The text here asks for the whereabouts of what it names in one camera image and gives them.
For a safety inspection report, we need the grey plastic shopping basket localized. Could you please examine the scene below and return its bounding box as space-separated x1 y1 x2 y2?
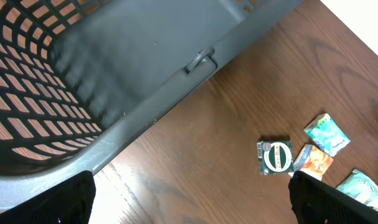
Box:
0 0 300 211

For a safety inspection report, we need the teal tissue packet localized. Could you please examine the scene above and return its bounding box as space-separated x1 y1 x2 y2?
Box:
304 113 351 157

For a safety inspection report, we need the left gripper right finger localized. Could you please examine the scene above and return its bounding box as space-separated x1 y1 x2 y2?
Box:
288 171 378 224

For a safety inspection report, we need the dark green balm box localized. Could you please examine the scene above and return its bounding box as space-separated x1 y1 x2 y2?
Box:
257 140 294 175

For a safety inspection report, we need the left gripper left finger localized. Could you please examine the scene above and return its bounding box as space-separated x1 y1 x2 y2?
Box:
0 170 96 224

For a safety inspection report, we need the light green pouch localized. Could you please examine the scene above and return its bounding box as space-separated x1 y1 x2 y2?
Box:
336 169 378 211

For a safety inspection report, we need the orange tissue packet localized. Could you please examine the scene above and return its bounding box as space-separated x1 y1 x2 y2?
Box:
288 144 333 181

